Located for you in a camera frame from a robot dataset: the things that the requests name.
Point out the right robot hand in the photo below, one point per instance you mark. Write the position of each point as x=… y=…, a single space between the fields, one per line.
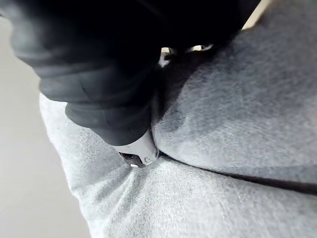
x=94 y=62

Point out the light grey fluffy cushion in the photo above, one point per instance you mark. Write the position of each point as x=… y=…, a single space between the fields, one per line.
x=173 y=203

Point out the dark grey fabric cushion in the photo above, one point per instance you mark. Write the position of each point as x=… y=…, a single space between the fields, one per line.
x=247 y=106

